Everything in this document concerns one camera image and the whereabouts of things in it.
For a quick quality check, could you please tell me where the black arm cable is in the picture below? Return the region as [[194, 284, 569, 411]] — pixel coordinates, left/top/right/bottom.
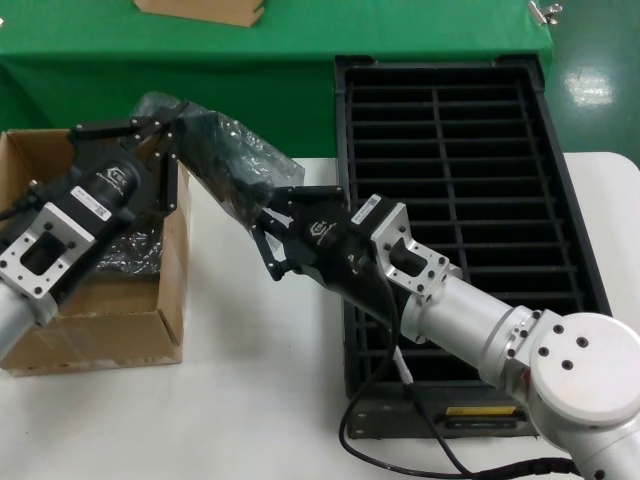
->
[[0, 180, 49, 222], [339, 279, 579, 476]]

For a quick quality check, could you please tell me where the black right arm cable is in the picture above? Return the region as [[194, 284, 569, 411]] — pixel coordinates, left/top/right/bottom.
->
[[339, 279, 579, 476]]

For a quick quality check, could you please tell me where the green tablecloth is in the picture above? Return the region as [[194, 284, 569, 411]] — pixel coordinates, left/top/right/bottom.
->
[[0, 0, 554, 161]]

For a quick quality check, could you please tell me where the black slotted container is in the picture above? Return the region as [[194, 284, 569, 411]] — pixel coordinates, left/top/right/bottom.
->
[[333, 53, 612, 442]]

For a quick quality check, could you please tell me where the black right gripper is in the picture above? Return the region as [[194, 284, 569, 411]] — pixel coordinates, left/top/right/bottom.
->
[[248, 184, 396, 324]]

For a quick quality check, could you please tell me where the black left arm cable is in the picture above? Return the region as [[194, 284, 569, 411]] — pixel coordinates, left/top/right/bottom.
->
[[0, 180, 49, 222]]

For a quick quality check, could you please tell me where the metal binder clip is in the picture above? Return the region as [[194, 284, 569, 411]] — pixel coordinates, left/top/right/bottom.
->
[[528, 0, 562, 26]]

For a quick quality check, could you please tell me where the translucent dark antistatic bag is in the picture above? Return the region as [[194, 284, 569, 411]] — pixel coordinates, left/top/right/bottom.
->
[[131, 91, 307, 237]]

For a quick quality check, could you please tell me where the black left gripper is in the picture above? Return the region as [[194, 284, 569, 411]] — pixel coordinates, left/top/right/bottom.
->
[[52, 102, 192, 237]]

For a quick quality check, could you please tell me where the large open brown cardboard box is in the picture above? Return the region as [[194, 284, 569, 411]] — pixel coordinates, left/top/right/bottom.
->
[[0, 127, 193, 378]]

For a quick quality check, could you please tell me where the crinkled silver antistatic bag bundle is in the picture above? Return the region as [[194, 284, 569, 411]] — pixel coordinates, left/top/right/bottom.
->
[[94, 219, 166, 276]]

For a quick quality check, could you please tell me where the flat unfolded small cardboard box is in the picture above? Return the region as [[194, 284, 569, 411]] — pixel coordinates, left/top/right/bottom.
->
[[132, 0, 265, 29]]

